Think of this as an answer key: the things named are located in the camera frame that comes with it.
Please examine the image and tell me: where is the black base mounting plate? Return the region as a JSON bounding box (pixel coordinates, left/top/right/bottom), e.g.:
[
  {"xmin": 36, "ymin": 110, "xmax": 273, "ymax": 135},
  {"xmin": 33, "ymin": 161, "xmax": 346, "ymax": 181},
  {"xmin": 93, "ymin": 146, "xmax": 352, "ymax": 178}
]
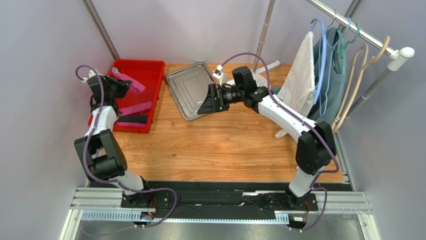
[{"xmin": 119, "ymin": 181, "xmax": 326, "ymax": 220}]

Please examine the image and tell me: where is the green clothes hanger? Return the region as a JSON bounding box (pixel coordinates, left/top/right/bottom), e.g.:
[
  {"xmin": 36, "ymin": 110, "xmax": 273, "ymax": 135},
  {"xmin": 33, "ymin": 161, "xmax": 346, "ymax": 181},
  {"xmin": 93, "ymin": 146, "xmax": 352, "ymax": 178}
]
[{"xmin": 335, "ymin": 17, "xmax": 360, "ymax": 75}]

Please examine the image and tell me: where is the aluminium rail frame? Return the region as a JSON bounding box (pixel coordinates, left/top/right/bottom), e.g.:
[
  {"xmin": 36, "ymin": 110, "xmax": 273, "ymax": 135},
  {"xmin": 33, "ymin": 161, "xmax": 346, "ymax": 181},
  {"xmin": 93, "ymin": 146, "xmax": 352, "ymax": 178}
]
[{"xmin": 59, "ymin": 133, "xmax": 382, "ymax": 240}]

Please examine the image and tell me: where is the white clothes rack stand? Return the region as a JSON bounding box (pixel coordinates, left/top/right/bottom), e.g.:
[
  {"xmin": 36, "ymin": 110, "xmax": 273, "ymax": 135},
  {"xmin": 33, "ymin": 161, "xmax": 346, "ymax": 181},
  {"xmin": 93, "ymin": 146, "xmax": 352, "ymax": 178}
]
[{"xmin": 223, "ymin": 0, "xmax": 416, "ymax": 173}]

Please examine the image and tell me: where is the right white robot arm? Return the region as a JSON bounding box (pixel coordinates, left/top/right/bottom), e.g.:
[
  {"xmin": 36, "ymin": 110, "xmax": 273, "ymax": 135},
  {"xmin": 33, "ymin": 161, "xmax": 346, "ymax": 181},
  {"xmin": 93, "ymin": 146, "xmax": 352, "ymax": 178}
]
[{"xmin": 197, "ymin": 66, "xmax": 336, "ymax": 198}]

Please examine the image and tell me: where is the beige clothes hanger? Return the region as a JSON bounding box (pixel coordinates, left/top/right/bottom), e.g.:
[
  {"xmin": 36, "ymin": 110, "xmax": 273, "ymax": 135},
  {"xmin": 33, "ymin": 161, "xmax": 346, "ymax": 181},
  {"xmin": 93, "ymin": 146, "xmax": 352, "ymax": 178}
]
[
  {"xmin": 344, "ymin": 35, "xmax": 391, "ymax": 120},
  {"xmin": 331, "ymin": 43, "xmax": 369, "ymax": 133}
]

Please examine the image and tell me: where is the white towel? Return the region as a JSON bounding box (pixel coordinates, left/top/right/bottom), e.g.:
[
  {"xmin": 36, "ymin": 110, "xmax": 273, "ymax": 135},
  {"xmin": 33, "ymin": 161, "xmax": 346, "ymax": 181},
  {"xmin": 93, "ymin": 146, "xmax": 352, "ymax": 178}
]
[{"xmin": 277, "ymin": 31, "xmax": 315, "ymax": 117}]

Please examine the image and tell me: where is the blue clothes hanger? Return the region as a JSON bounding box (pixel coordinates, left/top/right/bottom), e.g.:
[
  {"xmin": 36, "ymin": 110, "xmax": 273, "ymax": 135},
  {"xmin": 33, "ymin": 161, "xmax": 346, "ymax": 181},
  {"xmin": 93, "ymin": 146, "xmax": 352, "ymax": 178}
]
[{"xmin": 308, "ymin": 18, "xmax": 347, "ymax": 123}]

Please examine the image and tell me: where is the stainless steel tray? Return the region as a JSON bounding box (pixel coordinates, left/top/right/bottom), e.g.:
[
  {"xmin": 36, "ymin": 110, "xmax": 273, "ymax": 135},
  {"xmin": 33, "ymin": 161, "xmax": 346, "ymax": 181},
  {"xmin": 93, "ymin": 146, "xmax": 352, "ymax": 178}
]
[{"xmin": 165, "ymin": 62, "xmax": 216, "ymax": 121}]

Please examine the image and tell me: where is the pink and black tool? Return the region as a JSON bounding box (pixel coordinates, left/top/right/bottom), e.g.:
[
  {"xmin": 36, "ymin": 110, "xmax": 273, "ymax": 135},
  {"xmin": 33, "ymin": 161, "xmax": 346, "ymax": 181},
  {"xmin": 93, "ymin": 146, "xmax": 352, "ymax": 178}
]
[{"xmin": 115, "ymin": 101, "xmax": 152, "ymax": 128}]

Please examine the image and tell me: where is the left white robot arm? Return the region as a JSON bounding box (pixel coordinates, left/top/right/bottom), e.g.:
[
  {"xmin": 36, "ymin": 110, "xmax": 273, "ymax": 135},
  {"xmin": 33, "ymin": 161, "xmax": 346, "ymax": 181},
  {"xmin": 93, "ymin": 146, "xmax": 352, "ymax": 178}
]
[{"xmin": 74, "ymin": 73, "xmax": 148, "ymax": 199}]

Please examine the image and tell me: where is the white round mesh container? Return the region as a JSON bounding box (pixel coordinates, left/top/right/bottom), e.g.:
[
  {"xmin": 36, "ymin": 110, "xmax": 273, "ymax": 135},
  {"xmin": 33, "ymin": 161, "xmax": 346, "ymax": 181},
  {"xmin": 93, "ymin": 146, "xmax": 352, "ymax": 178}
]
[{"xmin": 256, "ymin": 74, "xmax": 272, "ymax": 92}]

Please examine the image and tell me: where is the red plastic bin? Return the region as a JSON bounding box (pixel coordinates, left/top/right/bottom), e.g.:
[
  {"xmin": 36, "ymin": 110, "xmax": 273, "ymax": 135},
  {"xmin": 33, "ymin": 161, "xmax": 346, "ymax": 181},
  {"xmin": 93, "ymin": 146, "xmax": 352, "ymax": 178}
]
[{"xmin": 88, "ymin": 59, "xmax": 165, "ymax": 134}]

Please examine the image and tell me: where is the magenta paper napkin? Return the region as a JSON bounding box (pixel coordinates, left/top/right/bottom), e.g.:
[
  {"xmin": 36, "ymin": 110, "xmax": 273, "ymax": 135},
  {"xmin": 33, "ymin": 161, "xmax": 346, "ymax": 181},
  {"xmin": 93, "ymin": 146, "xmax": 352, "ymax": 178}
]
[{"xmin": 111, "ymin": 67, "xmax": 146, "ymax": 94}]

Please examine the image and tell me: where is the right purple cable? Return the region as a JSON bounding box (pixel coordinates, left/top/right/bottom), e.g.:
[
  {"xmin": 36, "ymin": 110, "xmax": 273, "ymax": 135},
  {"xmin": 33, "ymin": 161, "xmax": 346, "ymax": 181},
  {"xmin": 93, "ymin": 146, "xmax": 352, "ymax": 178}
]
[{"xmin": 219, "ymin": 52, "xmax": 340, "ymax": 232}]

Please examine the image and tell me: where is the teal hanging garment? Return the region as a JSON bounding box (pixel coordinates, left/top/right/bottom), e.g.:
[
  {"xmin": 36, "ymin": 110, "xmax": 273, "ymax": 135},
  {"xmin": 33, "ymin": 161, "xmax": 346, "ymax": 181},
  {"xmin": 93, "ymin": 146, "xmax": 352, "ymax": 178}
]
[{"xmin": 270, "ymin": 27, "xmax": 348, "ymax": 134}]

